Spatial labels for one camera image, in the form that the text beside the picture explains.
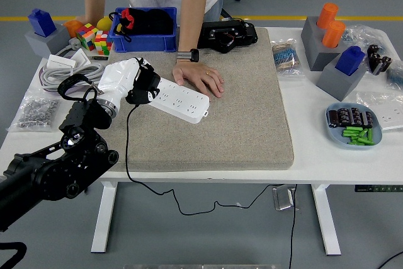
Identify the person's left hand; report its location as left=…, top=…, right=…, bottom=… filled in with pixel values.
left=172, top=60, right=225, bottom=98

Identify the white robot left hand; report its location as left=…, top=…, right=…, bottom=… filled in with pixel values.
left=96, top=57, right=162, bottom=106

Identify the person's right hand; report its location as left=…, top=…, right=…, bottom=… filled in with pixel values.
left=75, top=14, right=102, bottom=26

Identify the white power strip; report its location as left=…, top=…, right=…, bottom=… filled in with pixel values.
left=138, top=76, right=210, bottom=125

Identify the black plug adapter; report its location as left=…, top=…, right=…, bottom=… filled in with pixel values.
left=133, top=69, right=162, bottom=106

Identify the thin black plug cord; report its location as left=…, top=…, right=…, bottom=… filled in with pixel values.
left=125, top=103, right=281, bottom=216

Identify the yellow ball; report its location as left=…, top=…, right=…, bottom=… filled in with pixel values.
left=96, top=16, right=113, bottom=32

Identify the multicolour puzzle cube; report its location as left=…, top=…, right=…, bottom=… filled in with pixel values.
left=74, top=23, right=99, bottom=52
left=93, top=30, right=113, bottom=56

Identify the black wristwatch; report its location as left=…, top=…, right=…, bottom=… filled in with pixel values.
left=176, top=48, right=200, bottom=63

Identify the white flat panel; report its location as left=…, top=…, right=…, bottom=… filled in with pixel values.
left=69, top=49, right=92, bottom=67

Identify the blue plastic bin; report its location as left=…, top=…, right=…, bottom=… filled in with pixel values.
left=111, top=6, right=178, bottom=53

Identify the blue bottle-shaped block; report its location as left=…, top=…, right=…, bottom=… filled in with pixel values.
left=334, top=45, right=366, bottom=77
left=27, top=8, right=57, bottom=37

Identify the white box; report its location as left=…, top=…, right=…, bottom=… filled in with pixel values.
left=46, top=54, right=76, bottom=69

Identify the grey-brown mat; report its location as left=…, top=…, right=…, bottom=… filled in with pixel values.
left=105, top=27, right=295, bottom=172

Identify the black electronic device housing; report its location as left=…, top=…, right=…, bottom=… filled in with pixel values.
left=197, top=19, right=259, bottom=54

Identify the black pouch with red tag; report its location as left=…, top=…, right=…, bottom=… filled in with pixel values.
left=108, top=7, right=176, bottom=42

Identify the clear bag of resistors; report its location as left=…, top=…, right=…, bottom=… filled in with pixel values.
left=271, top=38, right=306, bottom=77

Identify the clear bag of screws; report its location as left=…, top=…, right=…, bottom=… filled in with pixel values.
left=6, top=97, right=61, bottom=134

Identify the large grey block holder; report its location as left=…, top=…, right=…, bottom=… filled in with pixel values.
left=300, top=16, right=346, bottom=72

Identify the orange cylinder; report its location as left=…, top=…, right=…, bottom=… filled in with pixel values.
left=322, top=20, right=346, bottom=49
left=316, top=3, right=340, bottom=30

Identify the white table leg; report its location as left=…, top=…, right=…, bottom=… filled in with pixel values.
left=310, top=183, right=342, bottom=256
left=90, top=181, right=119, bottom=253

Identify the light blue plate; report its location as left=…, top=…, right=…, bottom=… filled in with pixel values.
left=325, top=101, right=383, bottom=150

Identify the clear plastic bag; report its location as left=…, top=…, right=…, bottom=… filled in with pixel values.
left=341, top=25, right=390, bottom=51

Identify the clear bag of blue parts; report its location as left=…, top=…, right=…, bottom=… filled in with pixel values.
left=385, top=59, right=403, bottom=90

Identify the black table control panel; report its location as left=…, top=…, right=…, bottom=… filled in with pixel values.
left=355, top=184, right=403, bottom=193

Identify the white coiled power cord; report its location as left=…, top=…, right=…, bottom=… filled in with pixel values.
left=40, top=38, right=106, bottom=93

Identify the metal bracket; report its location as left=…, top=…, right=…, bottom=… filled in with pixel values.
left=271, top=185, right=298, bottom=211

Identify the black hanging cable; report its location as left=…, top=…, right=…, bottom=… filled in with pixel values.
left=288, top=183, right=298, bottom=269

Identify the white wall socket in bag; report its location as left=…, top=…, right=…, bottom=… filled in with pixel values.
left=356, top=91, right=403, bottom=131

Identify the thick black cable sleeve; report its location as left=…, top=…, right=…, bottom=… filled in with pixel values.
left=0, top=241, right=28, bottom=269

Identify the thin black floor cable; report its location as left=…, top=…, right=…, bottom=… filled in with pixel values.
left=377, top=251, right=403, bottom=269

